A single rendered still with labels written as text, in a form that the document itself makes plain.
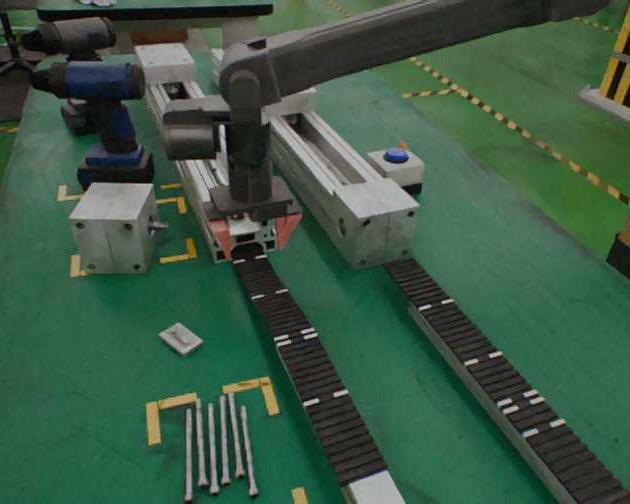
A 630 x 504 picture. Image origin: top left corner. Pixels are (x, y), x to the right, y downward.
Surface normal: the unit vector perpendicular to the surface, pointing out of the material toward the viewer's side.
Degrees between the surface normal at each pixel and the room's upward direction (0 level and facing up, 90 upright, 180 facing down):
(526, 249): 0
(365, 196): 0
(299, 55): 84
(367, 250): 90
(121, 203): 0
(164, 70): 90
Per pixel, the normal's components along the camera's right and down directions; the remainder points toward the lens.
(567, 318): 0.03, -0.80
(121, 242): 0.02, 0.59
